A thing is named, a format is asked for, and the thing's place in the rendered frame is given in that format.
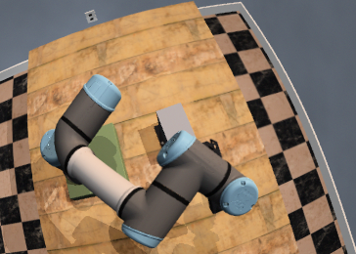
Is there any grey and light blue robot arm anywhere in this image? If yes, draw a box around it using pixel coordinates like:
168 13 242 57
40 74 258 248

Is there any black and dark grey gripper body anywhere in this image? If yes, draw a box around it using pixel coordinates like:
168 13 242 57
203 139 222 157

